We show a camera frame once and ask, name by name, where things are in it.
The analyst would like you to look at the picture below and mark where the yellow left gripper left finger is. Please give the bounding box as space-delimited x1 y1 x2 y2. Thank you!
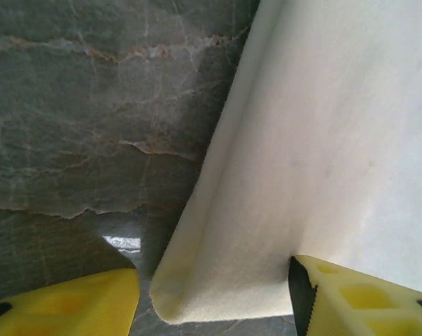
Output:
0 267 141 336

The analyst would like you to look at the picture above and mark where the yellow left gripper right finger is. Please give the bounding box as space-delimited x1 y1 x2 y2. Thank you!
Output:
288 254 422 336

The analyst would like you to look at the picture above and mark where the white t-shirt with daisy print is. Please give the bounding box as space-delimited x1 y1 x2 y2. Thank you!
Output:
149 0 422 325

